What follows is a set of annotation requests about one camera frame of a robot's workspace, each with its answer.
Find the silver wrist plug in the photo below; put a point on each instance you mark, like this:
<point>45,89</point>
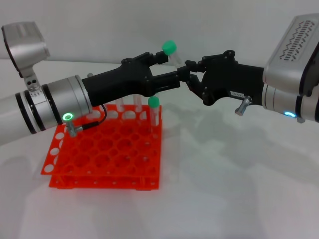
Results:
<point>74,129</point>
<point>243,105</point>

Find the silver right wrist plug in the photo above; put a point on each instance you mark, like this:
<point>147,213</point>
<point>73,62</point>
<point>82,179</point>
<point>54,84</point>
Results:
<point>243,105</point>

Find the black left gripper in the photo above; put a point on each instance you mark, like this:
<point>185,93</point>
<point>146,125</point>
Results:
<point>112,82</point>

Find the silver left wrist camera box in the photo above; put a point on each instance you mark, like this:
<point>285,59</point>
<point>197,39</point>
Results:
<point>22,42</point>

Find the orange plastic test tube rack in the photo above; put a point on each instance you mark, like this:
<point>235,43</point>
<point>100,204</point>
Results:
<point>104,154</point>

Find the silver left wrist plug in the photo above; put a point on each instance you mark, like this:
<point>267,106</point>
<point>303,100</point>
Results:
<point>74,129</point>

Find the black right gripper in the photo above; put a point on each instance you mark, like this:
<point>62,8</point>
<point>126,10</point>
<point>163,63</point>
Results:
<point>231,79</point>

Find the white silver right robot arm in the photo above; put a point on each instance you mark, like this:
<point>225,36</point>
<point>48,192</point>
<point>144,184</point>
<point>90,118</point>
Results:
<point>279,99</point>

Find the clear test tube green cap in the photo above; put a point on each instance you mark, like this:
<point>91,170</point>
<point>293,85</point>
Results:
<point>137,103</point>
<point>153,102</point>
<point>169,47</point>
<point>120,105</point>

